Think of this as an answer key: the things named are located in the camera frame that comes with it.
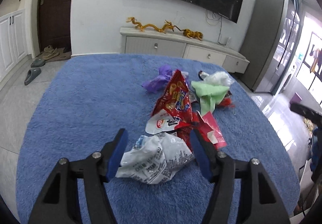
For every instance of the grey slipper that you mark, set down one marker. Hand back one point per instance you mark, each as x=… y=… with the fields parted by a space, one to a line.
x=31 y=75
x=38 y=63

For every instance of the dark chocolate bar wrapper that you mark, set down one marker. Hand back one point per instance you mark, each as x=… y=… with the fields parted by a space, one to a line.
x=202 y=75

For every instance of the red snack bag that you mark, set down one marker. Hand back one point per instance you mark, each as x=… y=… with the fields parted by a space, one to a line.
x=175 y=100

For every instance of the purple stool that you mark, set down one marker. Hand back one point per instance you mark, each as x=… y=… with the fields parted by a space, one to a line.
x=295 y=100

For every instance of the white plastic bag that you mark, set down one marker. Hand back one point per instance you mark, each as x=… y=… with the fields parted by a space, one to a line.
x=219 y=78

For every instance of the golden dragon figurine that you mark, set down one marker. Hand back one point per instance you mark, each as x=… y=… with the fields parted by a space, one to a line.
x=167 y=26

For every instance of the golden tiger figurine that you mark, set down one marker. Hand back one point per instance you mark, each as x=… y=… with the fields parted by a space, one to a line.
x=193 y=34

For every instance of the purple tissue wrapper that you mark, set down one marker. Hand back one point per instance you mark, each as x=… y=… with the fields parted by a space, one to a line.
x=159 y=82

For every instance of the white power strip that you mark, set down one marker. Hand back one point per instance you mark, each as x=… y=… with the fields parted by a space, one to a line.
x=228 y=41

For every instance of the white wall cupboards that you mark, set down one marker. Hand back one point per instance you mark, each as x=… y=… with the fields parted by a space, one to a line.
x=13 y=36

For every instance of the beige shoes on mat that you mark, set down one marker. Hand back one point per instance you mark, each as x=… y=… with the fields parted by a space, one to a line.
x=51 y=54

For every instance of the brown entrance door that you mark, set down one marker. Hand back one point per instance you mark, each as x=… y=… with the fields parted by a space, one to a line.
x=54 y=23

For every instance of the green paper wrapper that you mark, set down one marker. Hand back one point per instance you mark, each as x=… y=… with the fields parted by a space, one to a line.
x=209 y=95

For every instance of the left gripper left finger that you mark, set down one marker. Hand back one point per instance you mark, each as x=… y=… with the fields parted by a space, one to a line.
x=58 y=200

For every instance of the red white torn wrapper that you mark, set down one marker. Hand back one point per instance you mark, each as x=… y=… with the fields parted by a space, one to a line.
x=158 y=124

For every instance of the silver white bag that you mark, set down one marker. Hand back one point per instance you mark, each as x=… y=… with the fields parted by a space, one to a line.
x=155 y=159

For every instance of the white grey tv cabinet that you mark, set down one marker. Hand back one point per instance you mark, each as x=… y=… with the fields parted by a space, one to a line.
x=152 y=42

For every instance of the grey slipper far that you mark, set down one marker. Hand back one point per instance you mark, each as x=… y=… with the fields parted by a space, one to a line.
x=38 y=63

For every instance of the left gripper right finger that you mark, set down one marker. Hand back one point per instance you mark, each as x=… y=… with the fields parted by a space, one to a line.
x=259 y=201

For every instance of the pink red snack wrapper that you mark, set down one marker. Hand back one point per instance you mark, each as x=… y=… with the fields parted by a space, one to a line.
x=208 y=128

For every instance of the grey tall refrigerator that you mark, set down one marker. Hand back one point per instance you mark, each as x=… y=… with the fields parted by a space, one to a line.
x=268 y=43

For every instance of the grey slipper near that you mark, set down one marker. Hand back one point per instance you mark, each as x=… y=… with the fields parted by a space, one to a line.
x=31 y=75

